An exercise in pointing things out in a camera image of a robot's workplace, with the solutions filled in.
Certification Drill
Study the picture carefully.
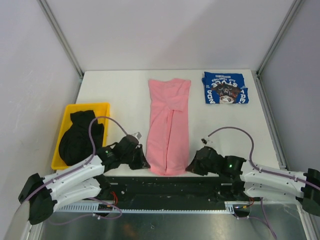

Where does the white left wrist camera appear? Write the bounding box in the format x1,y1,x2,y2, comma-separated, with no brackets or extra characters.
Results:
131,131,142,141

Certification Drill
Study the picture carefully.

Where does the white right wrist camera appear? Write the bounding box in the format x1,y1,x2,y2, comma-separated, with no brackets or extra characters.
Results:
201,137,214,147

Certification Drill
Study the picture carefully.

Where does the aluminium frame post left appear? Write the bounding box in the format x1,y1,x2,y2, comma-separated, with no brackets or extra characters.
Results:
37,0,84,79

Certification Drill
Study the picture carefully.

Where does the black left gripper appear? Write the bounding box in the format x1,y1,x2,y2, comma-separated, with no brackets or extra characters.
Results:
121,144,150,170

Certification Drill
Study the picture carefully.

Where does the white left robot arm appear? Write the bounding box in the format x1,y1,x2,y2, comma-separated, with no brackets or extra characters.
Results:
18,132,149,225

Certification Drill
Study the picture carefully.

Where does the folded blue printed t-shirt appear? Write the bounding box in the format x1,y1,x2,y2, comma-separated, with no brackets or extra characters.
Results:
202,71,249,105

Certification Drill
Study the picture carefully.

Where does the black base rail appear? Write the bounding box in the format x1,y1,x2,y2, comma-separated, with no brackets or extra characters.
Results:
82,175,262,211

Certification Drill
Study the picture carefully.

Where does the white slotted cable duct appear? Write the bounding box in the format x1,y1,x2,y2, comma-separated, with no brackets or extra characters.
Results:
54,199,250,214

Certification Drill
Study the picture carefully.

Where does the pink t-shirt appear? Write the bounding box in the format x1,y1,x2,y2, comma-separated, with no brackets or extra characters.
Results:
146,78,191,176

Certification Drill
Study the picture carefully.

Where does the yellow plastic bin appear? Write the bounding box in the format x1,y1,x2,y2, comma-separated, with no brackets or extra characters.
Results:
51,102,110,171

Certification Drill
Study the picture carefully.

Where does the aluminium frame post right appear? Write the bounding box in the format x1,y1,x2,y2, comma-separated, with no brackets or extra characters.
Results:
255,0,305,76

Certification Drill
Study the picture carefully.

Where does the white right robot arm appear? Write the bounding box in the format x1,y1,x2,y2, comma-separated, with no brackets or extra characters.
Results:
186,146,320,216

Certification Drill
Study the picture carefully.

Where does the black t-shirt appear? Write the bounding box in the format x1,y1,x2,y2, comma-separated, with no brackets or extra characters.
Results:
58,110,96,166

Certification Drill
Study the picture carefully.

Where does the aluminium side rail right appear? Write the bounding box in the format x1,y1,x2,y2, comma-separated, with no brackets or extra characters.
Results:
251,71,288,170

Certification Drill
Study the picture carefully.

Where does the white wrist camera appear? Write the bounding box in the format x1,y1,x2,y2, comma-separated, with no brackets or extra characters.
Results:
201,137,214,147
131,131,142,141

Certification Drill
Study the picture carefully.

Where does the aluminium frame post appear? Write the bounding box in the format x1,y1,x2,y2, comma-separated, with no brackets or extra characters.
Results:
37,0,84,79
255,0,305,76

